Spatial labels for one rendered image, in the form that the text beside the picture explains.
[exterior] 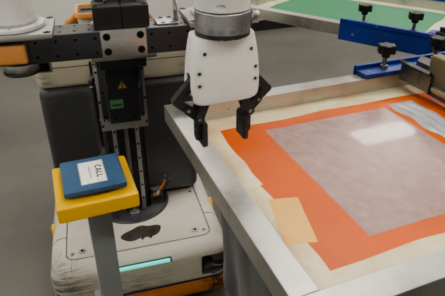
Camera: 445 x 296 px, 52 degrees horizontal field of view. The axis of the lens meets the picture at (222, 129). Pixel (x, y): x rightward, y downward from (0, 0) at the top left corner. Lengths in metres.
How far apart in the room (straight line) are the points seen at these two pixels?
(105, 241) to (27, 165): 1.95
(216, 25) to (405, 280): 0.38
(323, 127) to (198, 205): 0.96
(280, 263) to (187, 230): 1.15
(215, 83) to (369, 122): 0.47
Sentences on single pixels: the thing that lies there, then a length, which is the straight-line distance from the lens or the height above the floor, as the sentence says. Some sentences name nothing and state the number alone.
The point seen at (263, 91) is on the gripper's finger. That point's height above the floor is 1.13.
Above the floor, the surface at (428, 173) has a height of 0.95.
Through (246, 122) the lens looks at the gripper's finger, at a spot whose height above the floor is 1.09.
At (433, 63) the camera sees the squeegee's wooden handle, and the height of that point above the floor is 1.04.
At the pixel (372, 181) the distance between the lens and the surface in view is 0.82.
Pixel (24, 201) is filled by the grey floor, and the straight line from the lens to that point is 2.50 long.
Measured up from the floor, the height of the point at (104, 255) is 0.80.
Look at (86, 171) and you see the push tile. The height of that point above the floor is 0.97.
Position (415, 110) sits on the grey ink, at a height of 0.96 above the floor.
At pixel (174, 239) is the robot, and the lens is 1.68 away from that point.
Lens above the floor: 1.40
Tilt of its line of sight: 28 degrees down
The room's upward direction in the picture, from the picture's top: straight up
